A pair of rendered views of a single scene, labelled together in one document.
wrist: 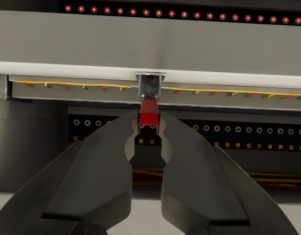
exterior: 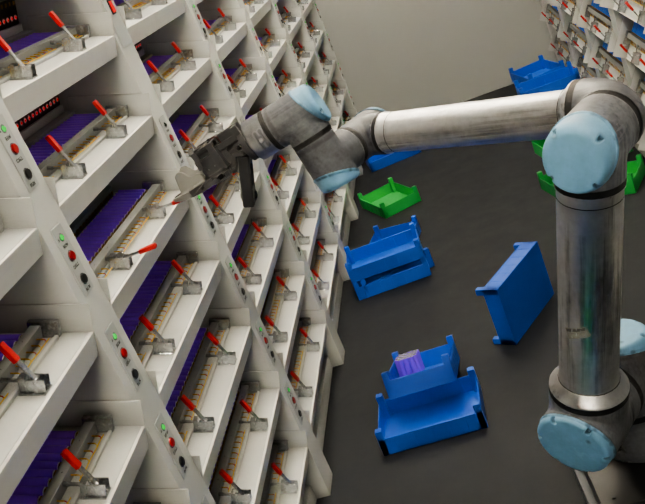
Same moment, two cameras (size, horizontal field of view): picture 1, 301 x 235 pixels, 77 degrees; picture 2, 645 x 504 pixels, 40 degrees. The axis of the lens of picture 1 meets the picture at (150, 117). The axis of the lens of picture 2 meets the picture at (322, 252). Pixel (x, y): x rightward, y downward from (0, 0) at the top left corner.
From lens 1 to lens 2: 1.88 m
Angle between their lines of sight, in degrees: 86
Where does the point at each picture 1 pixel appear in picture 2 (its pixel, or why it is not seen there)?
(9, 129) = (146, 164)
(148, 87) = (151, 213)
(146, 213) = (131, 149)
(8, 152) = (144, 152)
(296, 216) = (106, 177)
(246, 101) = (128, 229)
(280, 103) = (122, 236)
